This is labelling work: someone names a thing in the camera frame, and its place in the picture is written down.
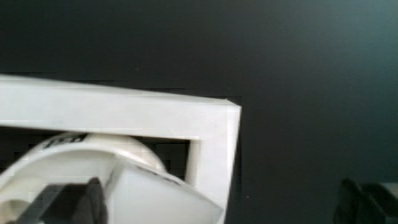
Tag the white right fence rail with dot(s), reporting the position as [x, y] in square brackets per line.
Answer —
[59, 105]

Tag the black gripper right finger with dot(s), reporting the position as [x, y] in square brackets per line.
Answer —
[367, 203]

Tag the white stool leg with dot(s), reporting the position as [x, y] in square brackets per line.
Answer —
[152, 199]

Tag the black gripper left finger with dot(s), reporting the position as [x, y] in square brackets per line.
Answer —
[68, 204]

